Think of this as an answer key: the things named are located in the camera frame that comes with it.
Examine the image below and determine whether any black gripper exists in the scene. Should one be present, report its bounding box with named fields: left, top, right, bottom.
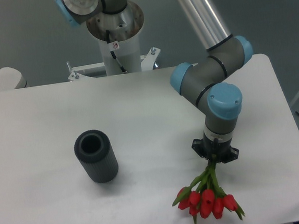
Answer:
left=192, top=135, right=239, bottom=163

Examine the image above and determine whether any black pedestal cable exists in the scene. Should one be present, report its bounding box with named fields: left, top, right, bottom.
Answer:
left=105, top=28, right=128, bottom=76

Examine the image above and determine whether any white chair armrest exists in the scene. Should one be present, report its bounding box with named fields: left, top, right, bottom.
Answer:
left=0, top=67, right=27, bottom=92

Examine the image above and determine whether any dark grey ribbed vase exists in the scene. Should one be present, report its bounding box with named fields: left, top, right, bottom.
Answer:
left=74, top=129, right=119, bottom=183

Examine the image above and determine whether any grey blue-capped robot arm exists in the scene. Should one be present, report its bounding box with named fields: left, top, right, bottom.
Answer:
left=55, top=0, right=253, bottom=163

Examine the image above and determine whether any red tulip bouquet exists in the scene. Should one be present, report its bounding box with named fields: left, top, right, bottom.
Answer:
left=172, top=161, right=245, bottom=224

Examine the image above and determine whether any white pedestal base frame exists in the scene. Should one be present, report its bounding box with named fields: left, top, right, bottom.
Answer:
left=67, top=47, right=161, bottom=82

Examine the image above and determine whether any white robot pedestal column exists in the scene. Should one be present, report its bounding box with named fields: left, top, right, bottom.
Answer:
left=86, top=1, right=144, bottom=71

